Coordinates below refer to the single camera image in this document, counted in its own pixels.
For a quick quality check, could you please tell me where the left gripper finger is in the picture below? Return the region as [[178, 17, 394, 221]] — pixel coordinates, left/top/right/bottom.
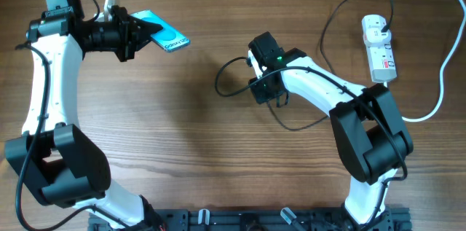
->
[[133, 39, 151, 52], [127, 15, 163, 44]]

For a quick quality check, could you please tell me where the teal screen smartphone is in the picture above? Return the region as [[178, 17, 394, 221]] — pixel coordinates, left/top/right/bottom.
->
[[131, 9, 190, 52]]

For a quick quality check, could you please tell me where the black USB charging cable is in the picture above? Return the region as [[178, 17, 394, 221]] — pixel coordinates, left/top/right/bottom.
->
[[267, 0, 395, 132]]

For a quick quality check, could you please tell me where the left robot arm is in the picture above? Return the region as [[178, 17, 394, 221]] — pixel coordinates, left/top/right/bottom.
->
[[5, 0, 166, 230]]

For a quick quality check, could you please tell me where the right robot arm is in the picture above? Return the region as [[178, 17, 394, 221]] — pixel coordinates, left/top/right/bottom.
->
[[247, 32, 414, 230]]

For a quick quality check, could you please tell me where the white charger plug adapter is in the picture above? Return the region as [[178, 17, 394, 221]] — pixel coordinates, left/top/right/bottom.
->
[[363, 28, 392, 47]]

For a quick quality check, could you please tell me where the white power strip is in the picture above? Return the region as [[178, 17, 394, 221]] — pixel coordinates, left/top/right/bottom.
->
[[361, 15, 397, 83]]

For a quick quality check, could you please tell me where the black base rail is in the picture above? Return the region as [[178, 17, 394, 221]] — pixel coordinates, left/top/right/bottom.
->
[[87, 207, 413, 231]]

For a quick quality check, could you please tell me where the white power strip cord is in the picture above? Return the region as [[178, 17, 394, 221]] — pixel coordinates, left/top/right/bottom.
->
[[382, 0, 466, 123]]

